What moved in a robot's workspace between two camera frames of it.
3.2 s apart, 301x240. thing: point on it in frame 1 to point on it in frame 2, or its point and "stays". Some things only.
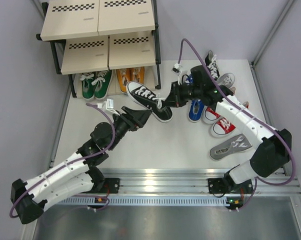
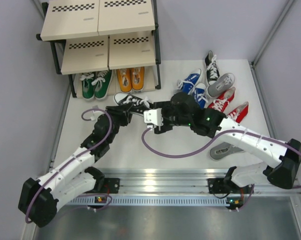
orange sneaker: x=137 y=74 stays
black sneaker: x=147 y=99 to x=137 y=105
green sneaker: x=101 y=83 stays
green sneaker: x=88 y=88 stays
